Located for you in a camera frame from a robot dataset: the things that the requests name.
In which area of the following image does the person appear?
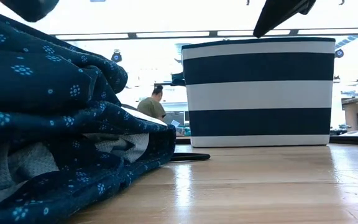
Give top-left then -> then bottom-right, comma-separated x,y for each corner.
136,85 -> 167,122

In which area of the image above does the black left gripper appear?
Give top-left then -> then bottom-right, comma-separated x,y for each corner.
0,0 -> 60,23

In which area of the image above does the grey knit cloth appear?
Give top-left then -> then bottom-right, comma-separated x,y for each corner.
0,133 -> 150,207

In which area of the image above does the black overhead beam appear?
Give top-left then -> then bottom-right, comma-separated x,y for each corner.
50,27 -> 358,41

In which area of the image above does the navy white striped fabric bin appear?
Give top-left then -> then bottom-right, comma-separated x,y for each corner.
171,37 -> 337,148

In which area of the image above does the navy dotted cloth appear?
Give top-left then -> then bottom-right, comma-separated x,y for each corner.
0,6 -> 178,224

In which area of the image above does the background computer screen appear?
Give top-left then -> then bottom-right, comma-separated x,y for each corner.
163,110 -> 190,136

